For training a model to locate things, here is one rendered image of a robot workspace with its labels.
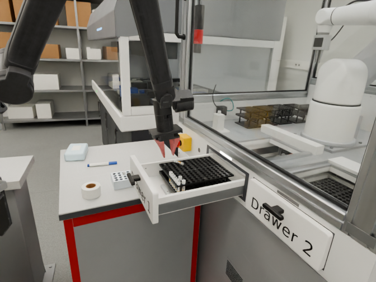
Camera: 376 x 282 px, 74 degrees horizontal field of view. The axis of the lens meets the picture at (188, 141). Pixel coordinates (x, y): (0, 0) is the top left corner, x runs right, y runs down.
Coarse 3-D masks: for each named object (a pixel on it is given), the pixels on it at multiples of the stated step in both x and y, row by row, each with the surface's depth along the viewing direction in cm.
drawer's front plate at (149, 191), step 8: (136, 160) 91; (136, 168) 87; (144, 176) 80; (144, 184) 79; (152, 184) 75; (144, 192) 80; (152, 192) 71; (152, 200) 72; (152, 208) 73; (152, 216) 74
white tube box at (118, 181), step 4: (116, 172) 109; (120, 172) 109; (128, 172) 109; (112, 176) 106; (116, 176) 106; (120, 176) 106; (124, 176) 107; (112, 180) 103; (116, 180) 104; (120, 180) 103; (124, 180) 103; (128, 180) 104; (112, 184) 105; (116, 184) 102; (120, 184) 103; (124, 184) 104; (128, 184) 104; (116, 188) 103; (120, 188) 103
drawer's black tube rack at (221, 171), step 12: (168, 168) 92; (180, 168) 93; (192, 168) 93; (204, 168) 93; (216, 168) 94; (168, 180) 90; (192, 180) 86; (204, 180) 85; (216, 180) 91; (228, 180) 92
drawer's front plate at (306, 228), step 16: (256, 192) 79; (272, 192) 74; (288, 208) 68; (288, 224) 68; (304, 224) 63; (320, 224) 61; (288, 240) 69; (304, 240) 64; (320, 240) 60; (304, 256) 64; (320, 256) 60
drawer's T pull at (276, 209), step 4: (264, 204) 71; (268, 204) 71; (268, 208) 70; (272, 208) 69; (276, 208) 70; (280, 208) 70; (272, 212) 68; (276, 212) 68; (280, 212) 68; (276, 216) 67; (280, 216) 66; (280, 220) 66
